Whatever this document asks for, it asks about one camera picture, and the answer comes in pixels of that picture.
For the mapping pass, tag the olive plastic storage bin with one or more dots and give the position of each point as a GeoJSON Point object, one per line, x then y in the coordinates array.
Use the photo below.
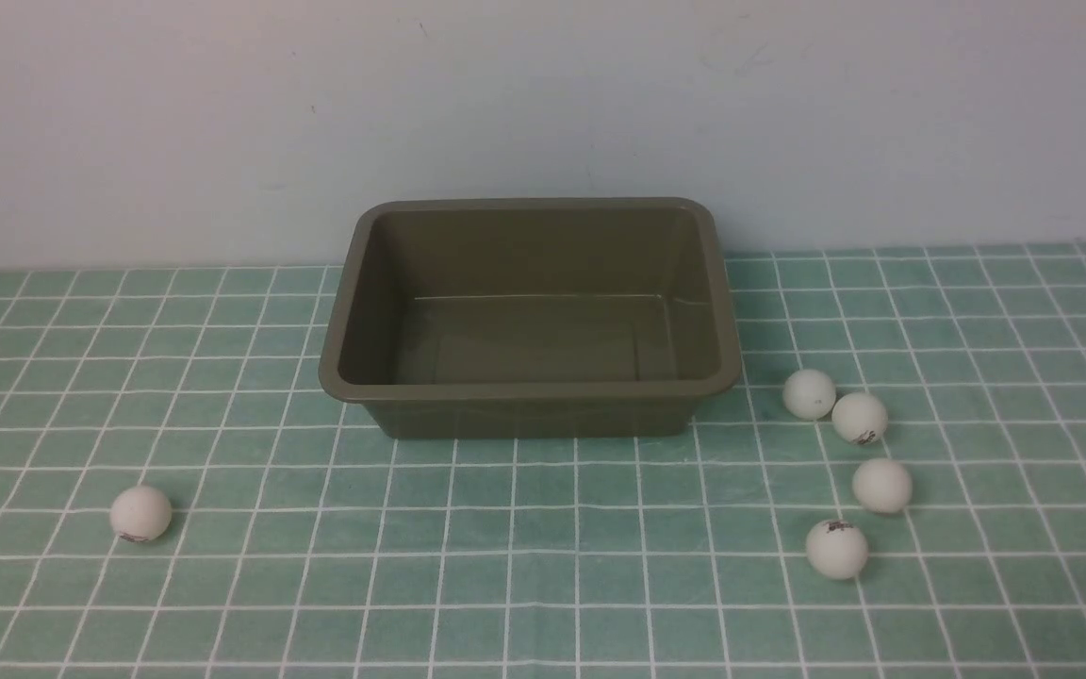
{"type": "Point", "coordinates": [532, 318]}

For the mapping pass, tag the plain white ball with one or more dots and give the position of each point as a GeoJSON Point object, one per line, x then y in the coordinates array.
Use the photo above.
{"type": "Point", "coordinates": [882, 485]}

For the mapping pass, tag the white ball front logo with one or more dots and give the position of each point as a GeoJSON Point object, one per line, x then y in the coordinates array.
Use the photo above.
{"type": "Point", "coordinates": [837, 549]}

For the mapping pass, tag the white ball bin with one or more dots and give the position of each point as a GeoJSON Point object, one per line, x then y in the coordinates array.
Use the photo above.
{"type": "Point", "coordinates": [809, 394]}

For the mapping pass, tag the green checkered tablecloth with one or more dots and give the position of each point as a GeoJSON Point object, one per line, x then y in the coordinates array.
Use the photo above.
{"type": "Point", "coordinates": [306, 543]}

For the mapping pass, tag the white ball with logo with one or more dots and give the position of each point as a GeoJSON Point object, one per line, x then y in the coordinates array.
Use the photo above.
{"type": "Point", "coordinates": [860, 418]}

